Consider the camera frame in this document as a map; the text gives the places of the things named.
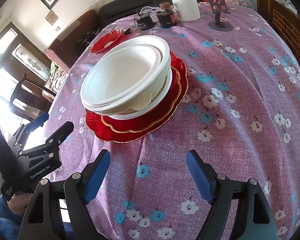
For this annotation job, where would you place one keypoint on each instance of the white plastic jar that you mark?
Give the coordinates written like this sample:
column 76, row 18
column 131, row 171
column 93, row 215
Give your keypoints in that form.
column 187, row 10

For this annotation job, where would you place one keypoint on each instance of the black phone stand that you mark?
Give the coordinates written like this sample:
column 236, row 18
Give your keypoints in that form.
column 218, row 7

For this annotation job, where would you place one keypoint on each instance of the brown sofa armchair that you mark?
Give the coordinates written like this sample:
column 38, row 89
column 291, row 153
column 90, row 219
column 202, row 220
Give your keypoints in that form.
column 68, row 46

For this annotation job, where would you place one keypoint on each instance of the dark wooden chair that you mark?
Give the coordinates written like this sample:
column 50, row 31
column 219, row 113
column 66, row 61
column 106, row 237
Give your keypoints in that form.
column 27, row 105

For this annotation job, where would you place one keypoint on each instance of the large red scalloped plate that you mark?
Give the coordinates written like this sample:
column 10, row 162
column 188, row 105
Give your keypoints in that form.
column 104, row 133

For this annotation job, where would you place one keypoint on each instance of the black couch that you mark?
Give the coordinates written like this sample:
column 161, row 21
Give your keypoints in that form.
column 150, row 0

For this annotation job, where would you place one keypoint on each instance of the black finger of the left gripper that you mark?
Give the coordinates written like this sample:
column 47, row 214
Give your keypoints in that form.
column 58, row 137

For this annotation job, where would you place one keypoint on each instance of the black small device with cables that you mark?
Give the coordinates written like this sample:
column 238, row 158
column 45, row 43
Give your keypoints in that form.
column 143, row 19

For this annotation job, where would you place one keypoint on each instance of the person's left hand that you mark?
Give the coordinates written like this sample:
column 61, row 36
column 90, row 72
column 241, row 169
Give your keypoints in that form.
column 19, row 203

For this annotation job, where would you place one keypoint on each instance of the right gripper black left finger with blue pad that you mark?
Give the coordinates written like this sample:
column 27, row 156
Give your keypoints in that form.
column 59, row 209

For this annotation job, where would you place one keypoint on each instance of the red plate far side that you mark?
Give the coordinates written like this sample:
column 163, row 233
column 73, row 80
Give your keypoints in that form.
column 107, row 42

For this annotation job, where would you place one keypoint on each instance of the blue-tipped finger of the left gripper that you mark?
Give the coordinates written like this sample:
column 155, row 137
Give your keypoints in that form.
column 18, row 140

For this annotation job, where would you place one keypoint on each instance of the purple floral tablecloth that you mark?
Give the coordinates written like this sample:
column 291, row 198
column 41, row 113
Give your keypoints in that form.
column 241, row 113

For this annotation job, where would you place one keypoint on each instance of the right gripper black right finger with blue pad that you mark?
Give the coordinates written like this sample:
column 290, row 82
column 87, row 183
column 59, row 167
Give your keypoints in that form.
column 253, row 219

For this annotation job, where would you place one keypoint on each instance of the dark jar with cork lid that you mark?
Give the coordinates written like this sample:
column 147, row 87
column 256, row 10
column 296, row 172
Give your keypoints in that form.
column 166, row 16

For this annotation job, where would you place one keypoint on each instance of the white foam bowl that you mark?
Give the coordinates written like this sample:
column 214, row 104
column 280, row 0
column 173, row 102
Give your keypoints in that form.
column 117, row 75
column 151, row 89

